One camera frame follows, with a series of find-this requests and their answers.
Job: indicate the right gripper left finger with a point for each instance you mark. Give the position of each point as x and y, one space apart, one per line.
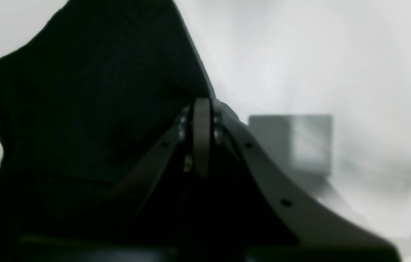
89 234

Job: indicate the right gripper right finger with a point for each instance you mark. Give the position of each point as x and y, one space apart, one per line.
322 236

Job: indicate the black T-shirt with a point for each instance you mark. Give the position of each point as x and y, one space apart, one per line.
85 99

